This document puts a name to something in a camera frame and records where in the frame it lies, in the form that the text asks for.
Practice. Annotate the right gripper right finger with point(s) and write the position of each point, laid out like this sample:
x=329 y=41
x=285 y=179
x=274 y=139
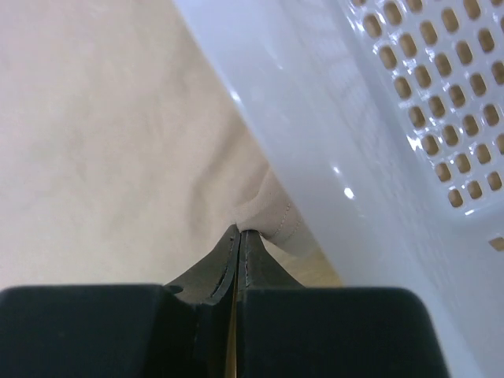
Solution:
x=287 y=330

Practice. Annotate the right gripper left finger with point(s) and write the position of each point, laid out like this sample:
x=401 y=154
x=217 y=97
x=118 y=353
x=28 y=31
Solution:
x=179 y=329

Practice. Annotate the beige t shirt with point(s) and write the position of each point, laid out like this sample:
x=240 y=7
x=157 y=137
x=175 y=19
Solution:
x=122 y=157

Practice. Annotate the white plastic basket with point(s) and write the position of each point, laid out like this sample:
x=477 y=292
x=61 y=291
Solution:
x=383 y=120

